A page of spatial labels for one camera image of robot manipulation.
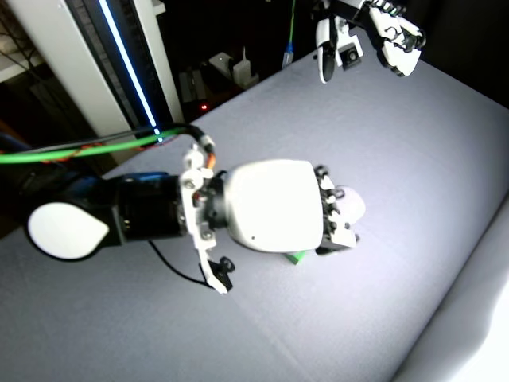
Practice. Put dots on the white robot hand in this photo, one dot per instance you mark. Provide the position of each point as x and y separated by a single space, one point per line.
274 203
397 44

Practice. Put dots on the green rectangular block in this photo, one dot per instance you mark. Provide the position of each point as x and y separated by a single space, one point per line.
296 258

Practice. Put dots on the tall white power adapter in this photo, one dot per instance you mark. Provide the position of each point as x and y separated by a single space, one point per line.
244 71

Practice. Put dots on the black power strip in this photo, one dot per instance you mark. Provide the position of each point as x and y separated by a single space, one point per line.
193 87

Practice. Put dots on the small white power adapter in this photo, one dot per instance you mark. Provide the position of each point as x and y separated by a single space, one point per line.
220 61

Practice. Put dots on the grey table cloth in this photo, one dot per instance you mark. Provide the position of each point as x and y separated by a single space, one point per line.
159 338

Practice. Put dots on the white column with light strip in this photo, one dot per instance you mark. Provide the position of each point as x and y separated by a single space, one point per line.
59 59

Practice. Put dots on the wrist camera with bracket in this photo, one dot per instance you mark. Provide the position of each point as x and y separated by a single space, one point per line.
350 55
222 268

